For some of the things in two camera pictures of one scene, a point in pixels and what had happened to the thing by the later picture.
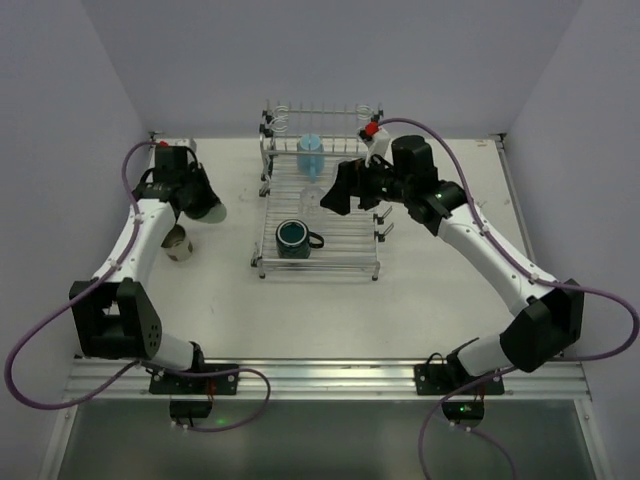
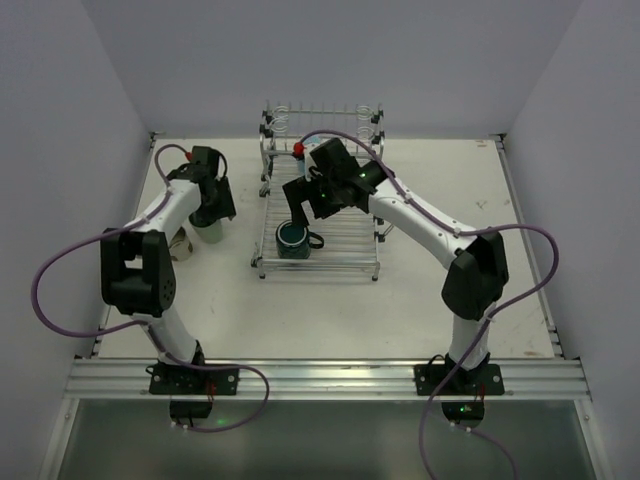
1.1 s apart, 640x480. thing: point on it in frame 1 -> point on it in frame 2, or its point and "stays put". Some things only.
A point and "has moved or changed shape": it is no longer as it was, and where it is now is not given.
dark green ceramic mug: (294, 240) stays put
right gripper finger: (345, 187) -> (295, 192)
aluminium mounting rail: (306, 378) stays put
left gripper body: (176, 218) -> (220, 201)
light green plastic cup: (215, 215) has moved or changed shape
